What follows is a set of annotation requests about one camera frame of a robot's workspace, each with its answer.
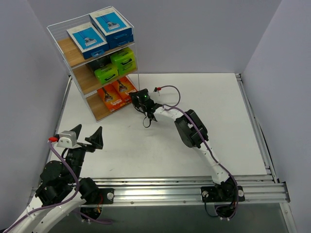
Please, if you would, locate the green black Gillette Labs box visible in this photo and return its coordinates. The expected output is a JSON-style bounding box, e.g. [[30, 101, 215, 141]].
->
[[110, 47, 135, 68], [88, 57, 119, 84], [117, 61, 137, 76]]

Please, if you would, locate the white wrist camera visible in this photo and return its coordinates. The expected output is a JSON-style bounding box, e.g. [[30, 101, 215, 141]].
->
[[154, 87, 162, 96], [49, 131, 80, 149]]

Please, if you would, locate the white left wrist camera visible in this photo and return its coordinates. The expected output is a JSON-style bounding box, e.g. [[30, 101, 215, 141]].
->
[[49, 131, 80, 149]]

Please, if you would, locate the blue Harry's razor box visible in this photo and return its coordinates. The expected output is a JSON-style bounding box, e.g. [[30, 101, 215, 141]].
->
[[108, 34, 134, 49], [66, 22, 109, 60]]

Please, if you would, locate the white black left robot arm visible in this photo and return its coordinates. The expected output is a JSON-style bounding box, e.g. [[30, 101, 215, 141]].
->
[[4, 124, 104, 233]]

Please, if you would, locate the orange Gillette Fusion5 box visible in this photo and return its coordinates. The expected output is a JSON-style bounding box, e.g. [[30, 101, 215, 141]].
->
[[112, 76, 138, 103], [97, 84, 125, 112]]

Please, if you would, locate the purple camera cable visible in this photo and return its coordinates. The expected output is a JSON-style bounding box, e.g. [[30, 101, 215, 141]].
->
[[3, 139, 114, 233], [156, 85, 240, 219]]

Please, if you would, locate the white wire wooden shelf rack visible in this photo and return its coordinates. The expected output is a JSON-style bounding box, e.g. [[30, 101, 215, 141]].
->
[[47, 6, 138, 121]]

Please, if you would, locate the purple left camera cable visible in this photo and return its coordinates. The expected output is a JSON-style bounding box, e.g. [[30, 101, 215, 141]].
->
[[3, 139, 114, 233]]

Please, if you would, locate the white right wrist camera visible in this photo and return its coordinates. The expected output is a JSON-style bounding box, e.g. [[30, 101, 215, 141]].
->
[[154, 87, 162, 96]]

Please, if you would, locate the blue white Harry's box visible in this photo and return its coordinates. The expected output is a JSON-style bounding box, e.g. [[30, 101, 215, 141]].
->
[[89, 6, 133, 42]]

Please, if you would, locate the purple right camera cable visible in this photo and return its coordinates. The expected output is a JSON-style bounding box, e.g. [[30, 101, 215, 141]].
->
[[156, 85, 240, 219]]

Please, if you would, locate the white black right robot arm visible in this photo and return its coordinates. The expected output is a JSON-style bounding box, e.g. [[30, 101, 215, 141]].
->
[[129, 89, 238, 200]]

